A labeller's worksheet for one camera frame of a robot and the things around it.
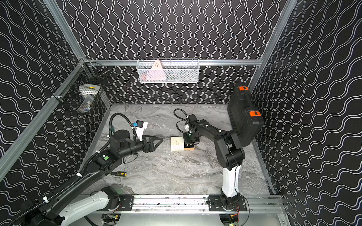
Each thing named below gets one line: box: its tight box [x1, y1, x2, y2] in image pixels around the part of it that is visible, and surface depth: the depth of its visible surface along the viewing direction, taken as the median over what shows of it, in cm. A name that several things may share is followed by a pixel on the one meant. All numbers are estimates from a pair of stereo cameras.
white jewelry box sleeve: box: [170, 136, 185, 151], surface depth 97 cm
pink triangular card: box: [145, 59, 167, 81], surface depth 92 cm
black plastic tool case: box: [227, 81, 265, 147], surface depth 87 cm
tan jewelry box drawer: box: [184, 143, 196, 151], surface depth 97 cm
